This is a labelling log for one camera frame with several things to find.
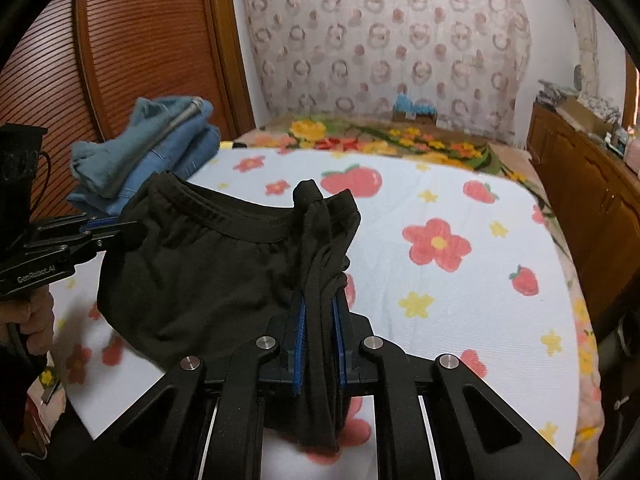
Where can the dark chair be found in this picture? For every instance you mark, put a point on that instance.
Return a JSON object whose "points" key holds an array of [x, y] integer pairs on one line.
{"points": [[622, 355]]}

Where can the pink floral blanket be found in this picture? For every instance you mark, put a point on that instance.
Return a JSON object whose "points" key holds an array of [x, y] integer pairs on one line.
{"points": [[380, 135]]}

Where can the wooden cabinet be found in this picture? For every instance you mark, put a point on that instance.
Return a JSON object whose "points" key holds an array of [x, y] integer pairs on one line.
{"points": [[585, 195]]}

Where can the white fruit flower printed blanket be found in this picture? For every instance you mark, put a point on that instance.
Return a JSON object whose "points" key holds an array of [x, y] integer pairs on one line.
{"points": [[450, 310]]}

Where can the light blue folded jeans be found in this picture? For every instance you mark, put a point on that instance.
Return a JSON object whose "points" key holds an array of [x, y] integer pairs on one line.
{"points": [[130, 145]]}

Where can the cardboard box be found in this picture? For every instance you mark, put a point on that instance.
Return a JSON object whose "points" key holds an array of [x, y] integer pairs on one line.
{"points": [[582, 112]]}

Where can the person's left hand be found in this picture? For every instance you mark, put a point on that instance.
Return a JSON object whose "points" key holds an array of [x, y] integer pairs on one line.
{"points": [[35, 315]]}

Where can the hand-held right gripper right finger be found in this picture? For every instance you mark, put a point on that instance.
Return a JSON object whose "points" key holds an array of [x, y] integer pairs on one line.
{"points": [[342, 360]]}

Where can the blue toy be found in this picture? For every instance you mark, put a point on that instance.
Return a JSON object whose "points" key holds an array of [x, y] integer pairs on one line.
{"points": [[414, 107]]}

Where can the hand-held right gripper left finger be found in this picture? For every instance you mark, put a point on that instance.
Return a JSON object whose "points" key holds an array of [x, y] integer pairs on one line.
{"points": [[300, 345]]}

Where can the black pants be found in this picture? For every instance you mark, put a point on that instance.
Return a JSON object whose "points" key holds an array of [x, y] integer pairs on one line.
{"points": [[200, 270]]}

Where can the beige lace curtain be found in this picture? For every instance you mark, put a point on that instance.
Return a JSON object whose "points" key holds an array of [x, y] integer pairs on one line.
{"points": [[582, 35]]}

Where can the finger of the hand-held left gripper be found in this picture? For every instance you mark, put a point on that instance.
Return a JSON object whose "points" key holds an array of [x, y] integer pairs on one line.
{"points": [[97, 222], [120, 232]]}

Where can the clutter of small cabinet things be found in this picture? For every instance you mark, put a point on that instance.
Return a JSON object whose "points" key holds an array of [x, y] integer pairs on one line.
{"points": [[620, 135]]}

